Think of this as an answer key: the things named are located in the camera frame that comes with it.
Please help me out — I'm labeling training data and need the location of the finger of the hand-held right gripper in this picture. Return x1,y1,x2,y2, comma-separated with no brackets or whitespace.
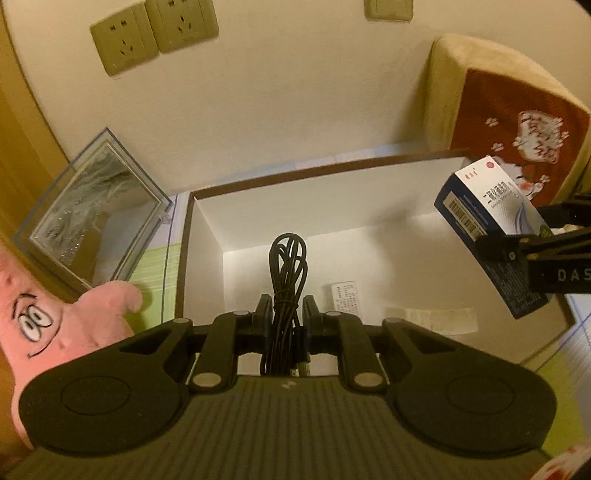
475,230,591,264
537,193,591,228

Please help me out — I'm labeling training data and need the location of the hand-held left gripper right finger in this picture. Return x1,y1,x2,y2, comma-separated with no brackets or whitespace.
302,294,459,393

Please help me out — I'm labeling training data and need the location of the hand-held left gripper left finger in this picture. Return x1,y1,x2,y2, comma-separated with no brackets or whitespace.
119,294,274,394

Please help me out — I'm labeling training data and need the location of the black cable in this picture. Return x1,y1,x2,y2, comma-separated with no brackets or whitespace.
263,233,309,377

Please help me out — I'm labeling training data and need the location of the blue white medicine box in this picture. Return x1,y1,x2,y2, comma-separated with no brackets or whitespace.
434,156,553,320

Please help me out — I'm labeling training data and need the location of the brown cardboard box white inside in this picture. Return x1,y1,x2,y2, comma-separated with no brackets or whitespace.
177,148,577,376

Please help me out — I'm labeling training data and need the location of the long white carton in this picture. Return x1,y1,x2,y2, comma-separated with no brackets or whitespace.
329,280,359,315

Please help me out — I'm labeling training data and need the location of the red beige cat cushion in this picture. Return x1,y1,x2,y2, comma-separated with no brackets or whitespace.
422,34,591,209

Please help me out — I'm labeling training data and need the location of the red white patterned cloth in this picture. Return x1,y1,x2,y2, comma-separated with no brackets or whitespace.
531,442,591,480

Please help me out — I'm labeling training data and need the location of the pink starfish plush toy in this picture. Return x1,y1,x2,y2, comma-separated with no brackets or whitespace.
0,240,145,450

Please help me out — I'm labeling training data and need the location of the wooden side panel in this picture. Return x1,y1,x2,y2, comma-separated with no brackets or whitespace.
0,0,71,241

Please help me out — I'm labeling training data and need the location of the glass picture frame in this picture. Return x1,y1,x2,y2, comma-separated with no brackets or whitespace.
11,127,172,295

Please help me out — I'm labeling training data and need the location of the single wall socket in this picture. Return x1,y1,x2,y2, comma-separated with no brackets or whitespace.
364,0,413,22

